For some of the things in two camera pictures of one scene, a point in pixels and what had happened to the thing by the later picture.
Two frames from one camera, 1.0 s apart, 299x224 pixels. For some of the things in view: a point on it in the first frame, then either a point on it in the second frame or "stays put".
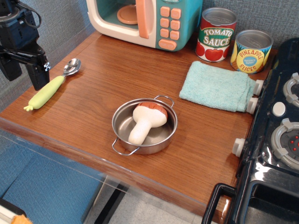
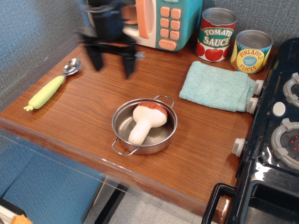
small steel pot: [146, 125] stays put
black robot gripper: [18, 37] → [106, 34]
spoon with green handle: [72, 66] stays put
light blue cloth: [218, 87] stays put
